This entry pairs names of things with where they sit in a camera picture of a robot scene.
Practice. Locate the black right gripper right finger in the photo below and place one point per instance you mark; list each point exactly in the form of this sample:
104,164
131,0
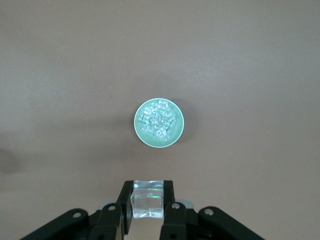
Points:
180,225

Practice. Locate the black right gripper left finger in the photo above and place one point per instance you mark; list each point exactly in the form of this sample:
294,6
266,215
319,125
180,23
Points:
105,225

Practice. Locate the large clear ice cube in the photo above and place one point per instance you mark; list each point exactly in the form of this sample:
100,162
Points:
147,200

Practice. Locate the heap of clear ice cubes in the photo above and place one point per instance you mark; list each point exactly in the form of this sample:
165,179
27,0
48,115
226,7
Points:
157,120

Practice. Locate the green ceramic bowl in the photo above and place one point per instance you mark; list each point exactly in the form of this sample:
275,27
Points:
150,141

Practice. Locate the brown table mat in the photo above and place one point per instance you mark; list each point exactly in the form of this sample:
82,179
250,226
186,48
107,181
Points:
75,75

